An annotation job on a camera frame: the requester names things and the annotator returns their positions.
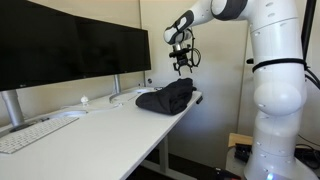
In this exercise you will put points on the white keyboard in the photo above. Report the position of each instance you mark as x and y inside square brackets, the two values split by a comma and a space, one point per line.
[17, 140]

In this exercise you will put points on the right black monitor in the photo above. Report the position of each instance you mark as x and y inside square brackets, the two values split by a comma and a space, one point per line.
[109, 49]

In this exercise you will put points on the white desk leg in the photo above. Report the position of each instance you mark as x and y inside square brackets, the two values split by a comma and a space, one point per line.
[163, 166]

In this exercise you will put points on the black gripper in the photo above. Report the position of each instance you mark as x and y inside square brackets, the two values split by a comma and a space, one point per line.
[181, 60]

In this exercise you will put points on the left black monitor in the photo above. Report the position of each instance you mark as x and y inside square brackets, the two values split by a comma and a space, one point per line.
[38, 45]

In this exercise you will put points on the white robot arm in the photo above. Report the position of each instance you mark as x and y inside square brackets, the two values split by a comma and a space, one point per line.
[279, 79]

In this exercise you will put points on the small white figurine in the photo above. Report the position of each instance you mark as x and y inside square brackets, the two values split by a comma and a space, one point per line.
[84, 100]

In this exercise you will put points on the dark grey trousers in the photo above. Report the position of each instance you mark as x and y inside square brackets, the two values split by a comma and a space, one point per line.
[170, 100]

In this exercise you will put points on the silver monitor stand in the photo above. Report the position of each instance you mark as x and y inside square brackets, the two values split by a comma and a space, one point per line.
[118, 91]
[12, 104]

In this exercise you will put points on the black monitor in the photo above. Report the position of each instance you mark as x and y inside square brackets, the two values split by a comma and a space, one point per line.
[109, 49]
[38, 45]

